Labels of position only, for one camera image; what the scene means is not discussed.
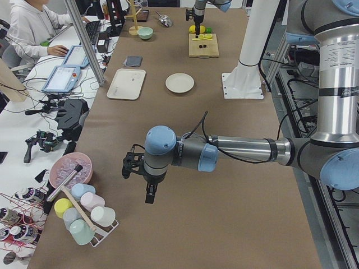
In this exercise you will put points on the mint green bowl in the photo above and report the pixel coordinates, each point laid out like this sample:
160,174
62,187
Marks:
145,33

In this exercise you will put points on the blue cup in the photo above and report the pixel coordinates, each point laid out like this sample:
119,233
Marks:
79,189

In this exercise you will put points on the seated person white hoodie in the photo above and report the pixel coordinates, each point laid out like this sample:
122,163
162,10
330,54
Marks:
31,24

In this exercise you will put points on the dark wooden box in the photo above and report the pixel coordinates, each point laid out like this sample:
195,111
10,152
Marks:
142,16

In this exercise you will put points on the blue teach pendant near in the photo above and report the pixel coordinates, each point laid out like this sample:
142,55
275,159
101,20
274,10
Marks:
62,79

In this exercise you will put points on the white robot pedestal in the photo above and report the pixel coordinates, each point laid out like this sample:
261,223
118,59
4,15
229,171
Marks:
244,82

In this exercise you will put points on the yellow lemon far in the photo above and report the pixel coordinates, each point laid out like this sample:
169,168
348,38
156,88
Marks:
192,29

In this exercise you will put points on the metal tool in bowl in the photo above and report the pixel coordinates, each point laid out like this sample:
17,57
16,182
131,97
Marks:
76,170

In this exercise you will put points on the wooden rack handle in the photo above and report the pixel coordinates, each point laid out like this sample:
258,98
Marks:
67,192

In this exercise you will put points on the white cup rack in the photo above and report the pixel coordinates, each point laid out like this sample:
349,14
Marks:
101,232

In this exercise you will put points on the aluminium frame post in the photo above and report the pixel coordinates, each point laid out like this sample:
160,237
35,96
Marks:
75,16

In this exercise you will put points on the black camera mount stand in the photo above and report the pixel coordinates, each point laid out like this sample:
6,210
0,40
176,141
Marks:
70,117

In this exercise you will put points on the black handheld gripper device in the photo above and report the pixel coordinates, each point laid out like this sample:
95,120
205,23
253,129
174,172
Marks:
46,140

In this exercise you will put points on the pink bowl with ice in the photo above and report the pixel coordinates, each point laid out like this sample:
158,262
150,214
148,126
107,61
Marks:
66,164

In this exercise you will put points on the pink cup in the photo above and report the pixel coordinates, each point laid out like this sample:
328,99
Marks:
91,200

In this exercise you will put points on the blue teach pendant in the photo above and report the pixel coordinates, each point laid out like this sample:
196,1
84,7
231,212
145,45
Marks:
76,56
62,79

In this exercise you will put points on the grey folded cloth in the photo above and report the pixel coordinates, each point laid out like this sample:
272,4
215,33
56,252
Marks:
133,61

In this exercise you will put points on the wooden mug tree stand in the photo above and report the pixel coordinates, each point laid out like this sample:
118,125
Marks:
135,10

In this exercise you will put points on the wooden cutting board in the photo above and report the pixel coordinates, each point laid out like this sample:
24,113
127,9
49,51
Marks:
211,51

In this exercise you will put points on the grey cup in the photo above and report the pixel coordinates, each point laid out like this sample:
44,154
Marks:
71,215

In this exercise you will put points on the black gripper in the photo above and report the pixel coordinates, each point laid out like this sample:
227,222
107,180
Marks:
198,20
151,178

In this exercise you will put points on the white cup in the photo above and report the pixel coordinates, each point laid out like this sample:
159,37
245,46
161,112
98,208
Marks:
103,216

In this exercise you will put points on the blue teach pendant far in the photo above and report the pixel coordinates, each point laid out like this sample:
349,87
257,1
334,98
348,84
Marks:
76,56

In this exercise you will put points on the cream rabbit tray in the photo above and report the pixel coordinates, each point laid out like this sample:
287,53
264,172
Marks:
126,84

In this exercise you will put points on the metal scoop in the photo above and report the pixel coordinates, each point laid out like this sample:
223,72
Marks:
164,19

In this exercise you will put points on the mint green cup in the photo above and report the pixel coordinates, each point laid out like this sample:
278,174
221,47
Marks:
81,232

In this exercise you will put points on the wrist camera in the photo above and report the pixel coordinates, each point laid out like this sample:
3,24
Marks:
133,162

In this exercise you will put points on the yellow cup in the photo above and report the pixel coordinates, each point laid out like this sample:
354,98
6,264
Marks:
61,206

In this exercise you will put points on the black keyboard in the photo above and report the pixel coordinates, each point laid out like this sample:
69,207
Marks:
92,29

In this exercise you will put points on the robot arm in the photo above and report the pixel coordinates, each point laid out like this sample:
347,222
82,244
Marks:
330,154
199,11

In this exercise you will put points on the white round plate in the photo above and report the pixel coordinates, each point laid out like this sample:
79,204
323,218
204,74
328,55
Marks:
179,83

